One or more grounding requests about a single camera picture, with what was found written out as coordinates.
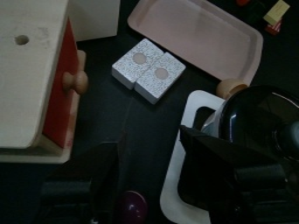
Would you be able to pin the white wooden box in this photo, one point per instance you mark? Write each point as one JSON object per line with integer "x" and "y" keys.
{"x": 94, "y": 17}

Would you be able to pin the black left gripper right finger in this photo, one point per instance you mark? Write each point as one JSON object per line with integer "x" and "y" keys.
{"x": 217, "y": 175}

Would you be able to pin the yellow toy block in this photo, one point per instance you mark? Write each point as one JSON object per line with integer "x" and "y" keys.
{"x": 275, "y": 12}

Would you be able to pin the speckled white block with hole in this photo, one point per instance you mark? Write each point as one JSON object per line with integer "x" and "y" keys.
{"x": 158, "y": 78}
{"x": 129, "y": 65}

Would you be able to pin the red striped toy piece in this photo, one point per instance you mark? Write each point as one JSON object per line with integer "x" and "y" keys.
{"x": 272, "y": 28}

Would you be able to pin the hollow wooden knob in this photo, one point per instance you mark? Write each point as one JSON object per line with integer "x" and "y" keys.
{"x": 226, "y": 87}

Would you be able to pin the wooden toy cabinet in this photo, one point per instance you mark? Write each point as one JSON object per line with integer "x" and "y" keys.
{"x": 22, "y": 87}

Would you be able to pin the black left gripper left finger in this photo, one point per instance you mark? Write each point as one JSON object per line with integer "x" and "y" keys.
{"x": 81, "y": 180}

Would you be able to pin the red drawer with wooden knob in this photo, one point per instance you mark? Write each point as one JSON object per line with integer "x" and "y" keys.
{"x": 57, "y": 116}

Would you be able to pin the purple toy eggplant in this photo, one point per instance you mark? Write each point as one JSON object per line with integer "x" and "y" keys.
{"x": 132, "y": 208}

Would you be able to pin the pink plastic tray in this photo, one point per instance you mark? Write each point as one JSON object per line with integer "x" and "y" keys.
{"x": 201, "y": 35}

